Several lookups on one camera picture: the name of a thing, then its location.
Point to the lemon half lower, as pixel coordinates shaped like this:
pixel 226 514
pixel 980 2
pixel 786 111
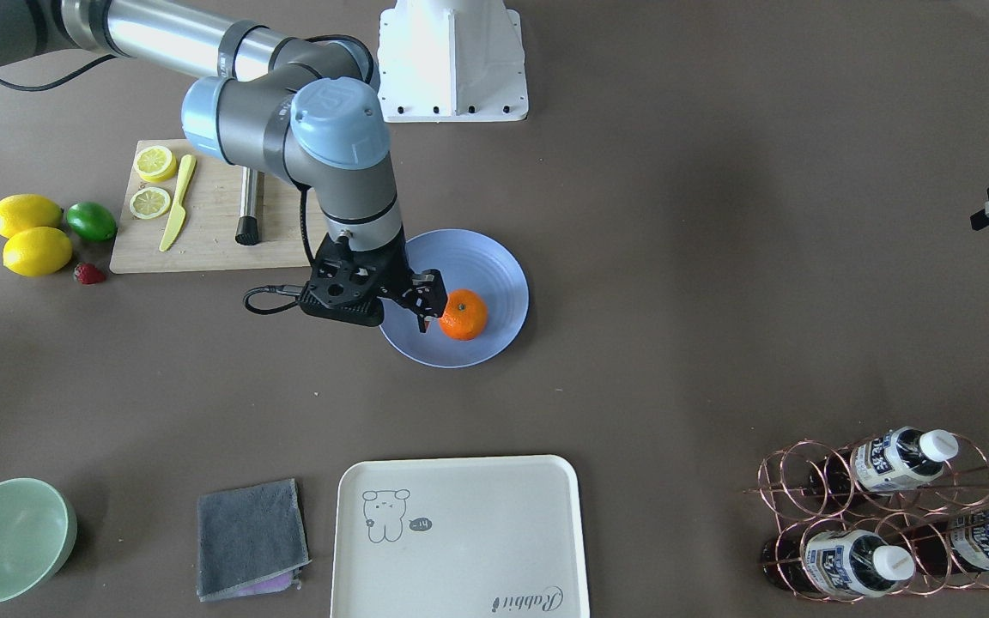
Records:
pixel 149 203

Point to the lemon half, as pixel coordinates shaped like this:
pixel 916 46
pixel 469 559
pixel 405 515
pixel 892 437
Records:
pixel 149 203
pixel 155 164

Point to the green bowl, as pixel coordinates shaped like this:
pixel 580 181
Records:
pixel 38 531

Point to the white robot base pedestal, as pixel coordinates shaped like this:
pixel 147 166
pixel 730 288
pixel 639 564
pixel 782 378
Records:
pixel 452 62

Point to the yellow lemon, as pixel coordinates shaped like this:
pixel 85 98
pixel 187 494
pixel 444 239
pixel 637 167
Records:
pixel 37 251
pixel 22 211

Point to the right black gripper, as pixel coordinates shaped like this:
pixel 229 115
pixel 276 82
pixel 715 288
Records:
pixel 394 276

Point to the lemon half upper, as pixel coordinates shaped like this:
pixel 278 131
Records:
pixel 155 164

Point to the red strawberry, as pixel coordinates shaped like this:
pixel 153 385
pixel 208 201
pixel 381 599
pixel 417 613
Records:
pixel 88 274

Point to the orange fruit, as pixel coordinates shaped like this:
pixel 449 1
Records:
pixel 465 316

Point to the yellow lemon lower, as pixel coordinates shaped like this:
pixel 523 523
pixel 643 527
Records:
pixel 37 251

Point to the tea bottle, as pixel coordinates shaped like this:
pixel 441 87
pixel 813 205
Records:
pixel 841 565
pixel 895 461
pixel 956 546

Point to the cream rabbit tray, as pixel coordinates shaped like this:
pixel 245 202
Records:
pixel 460 537

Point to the steel muddler black tip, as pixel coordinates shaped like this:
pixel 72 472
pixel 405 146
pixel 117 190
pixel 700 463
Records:
pixel 251 198

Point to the wooden cutting board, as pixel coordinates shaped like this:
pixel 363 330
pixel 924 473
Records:
pixel 207 239

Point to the green lime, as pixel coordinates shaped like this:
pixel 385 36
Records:
pixel 91 221

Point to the tea bottle top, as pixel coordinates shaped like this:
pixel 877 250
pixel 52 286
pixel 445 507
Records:
pixel 895 461

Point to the grey folded cloth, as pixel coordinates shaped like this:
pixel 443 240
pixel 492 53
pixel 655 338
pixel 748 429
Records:
pixel 250 541

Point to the blue plate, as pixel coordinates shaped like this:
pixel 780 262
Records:
pixel 466 260

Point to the yellow lemon upper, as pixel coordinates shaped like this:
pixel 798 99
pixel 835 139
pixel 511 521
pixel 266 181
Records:
pixel 22 211

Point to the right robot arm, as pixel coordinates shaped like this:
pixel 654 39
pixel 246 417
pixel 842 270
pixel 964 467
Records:
pixel 304 111

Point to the yellow plastic knife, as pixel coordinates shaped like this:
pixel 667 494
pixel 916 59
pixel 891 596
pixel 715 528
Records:
pixel 177 212

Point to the copper wire bottle rack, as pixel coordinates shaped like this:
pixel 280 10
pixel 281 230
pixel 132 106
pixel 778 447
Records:
pixel 903 512

